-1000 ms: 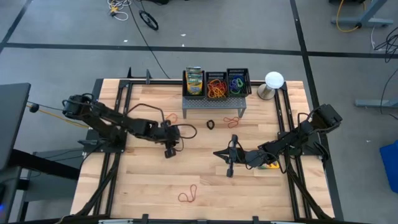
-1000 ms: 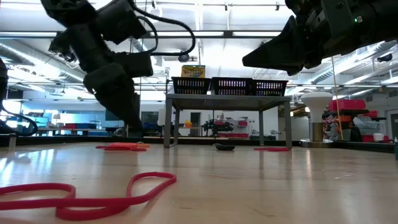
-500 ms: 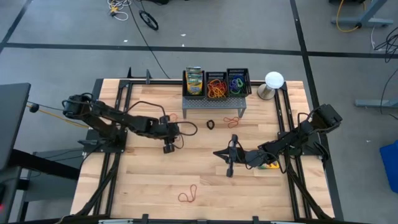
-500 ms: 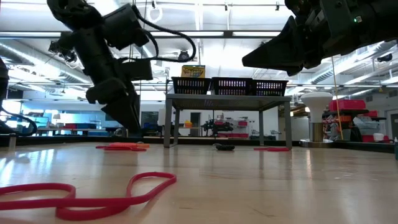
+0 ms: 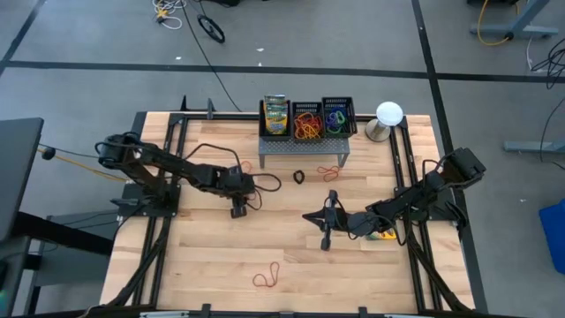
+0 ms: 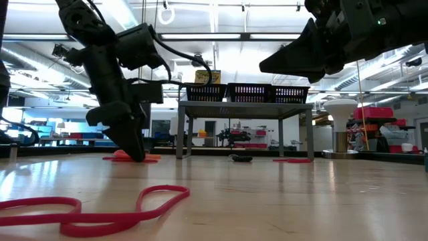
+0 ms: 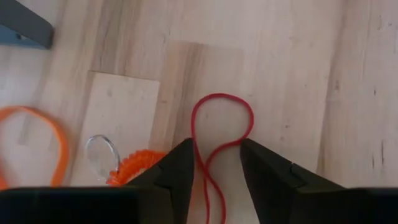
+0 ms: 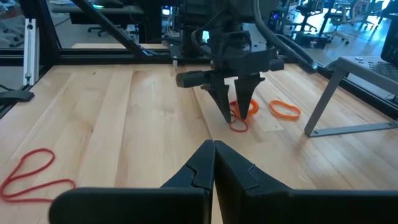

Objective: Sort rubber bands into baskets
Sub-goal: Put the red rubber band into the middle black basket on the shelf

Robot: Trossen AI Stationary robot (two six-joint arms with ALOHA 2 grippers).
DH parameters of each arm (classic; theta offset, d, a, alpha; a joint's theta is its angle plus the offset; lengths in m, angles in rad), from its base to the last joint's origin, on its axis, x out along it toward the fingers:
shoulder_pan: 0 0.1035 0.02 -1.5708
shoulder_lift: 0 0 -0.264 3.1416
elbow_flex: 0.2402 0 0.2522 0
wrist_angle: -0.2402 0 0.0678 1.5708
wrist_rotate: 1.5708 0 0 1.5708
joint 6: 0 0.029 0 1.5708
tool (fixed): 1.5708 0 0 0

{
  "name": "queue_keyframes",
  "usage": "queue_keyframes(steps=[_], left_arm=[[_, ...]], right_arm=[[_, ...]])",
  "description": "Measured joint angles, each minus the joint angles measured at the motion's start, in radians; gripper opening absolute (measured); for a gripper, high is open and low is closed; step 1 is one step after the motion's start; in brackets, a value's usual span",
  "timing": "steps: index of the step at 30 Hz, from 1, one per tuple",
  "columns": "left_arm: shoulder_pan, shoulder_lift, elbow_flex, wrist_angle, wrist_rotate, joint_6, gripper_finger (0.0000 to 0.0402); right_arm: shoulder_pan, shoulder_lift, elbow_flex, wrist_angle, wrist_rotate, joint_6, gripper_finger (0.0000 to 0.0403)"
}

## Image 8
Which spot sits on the grey perforated metal riser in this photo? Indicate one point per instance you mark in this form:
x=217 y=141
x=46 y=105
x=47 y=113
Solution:
x=357 y=67

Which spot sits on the black office chair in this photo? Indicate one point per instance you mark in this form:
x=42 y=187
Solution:
x=308 y=12

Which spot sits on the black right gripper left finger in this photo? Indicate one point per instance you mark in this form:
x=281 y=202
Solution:
x=140 y=205

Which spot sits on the red rubber band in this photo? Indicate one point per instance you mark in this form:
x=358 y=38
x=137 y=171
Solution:
x=237 y=130
x=40 y=149

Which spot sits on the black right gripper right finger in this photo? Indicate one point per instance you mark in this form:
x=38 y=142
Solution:
x=280 y=205

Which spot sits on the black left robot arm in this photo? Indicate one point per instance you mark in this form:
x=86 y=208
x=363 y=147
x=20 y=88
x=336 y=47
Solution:
x=202 y=15

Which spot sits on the white aluminium bracket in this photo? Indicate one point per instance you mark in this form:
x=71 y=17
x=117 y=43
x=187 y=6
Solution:
x=31 y=51

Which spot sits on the white office chair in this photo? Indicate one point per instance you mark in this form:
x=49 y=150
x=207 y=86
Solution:
x=339 y=21

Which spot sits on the dark office desk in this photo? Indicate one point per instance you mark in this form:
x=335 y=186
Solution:
x=102 y=14

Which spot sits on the orange rubber band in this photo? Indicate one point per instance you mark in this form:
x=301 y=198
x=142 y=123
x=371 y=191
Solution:
x=284 y=116
x=255 y=107

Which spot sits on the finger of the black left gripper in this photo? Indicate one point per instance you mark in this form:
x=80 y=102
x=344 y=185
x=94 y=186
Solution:
x=244 y=96
x=222 y=99

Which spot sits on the black flat bracket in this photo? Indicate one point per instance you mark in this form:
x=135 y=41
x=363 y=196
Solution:
x=15 y=95

